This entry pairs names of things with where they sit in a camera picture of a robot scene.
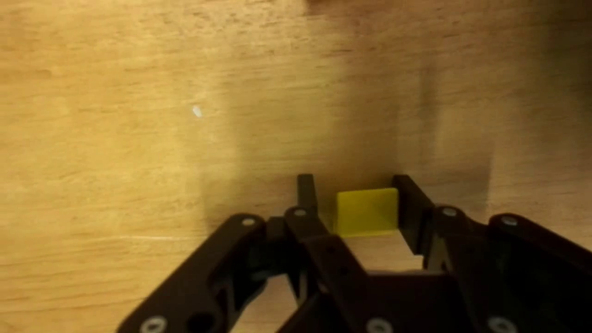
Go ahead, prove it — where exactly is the yellow wooden cube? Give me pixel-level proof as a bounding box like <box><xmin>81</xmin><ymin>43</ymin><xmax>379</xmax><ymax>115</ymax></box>
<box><xmin>335</xmin><ymin>187</ymin><xmax>401</xmax><ymax>239</ymax></box>

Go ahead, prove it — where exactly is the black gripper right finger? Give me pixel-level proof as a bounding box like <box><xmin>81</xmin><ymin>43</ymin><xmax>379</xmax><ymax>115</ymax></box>
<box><xmin>392</xmin><ymin>172</ymin><xmax>592</xmax><ymax>333</ymax></box>

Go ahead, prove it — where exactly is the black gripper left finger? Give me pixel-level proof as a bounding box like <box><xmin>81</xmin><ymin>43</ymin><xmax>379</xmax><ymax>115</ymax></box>
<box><xmin>116</xmin><ymin>172</ymin><xmax>396</xmax><ymax>333</ymax></box>

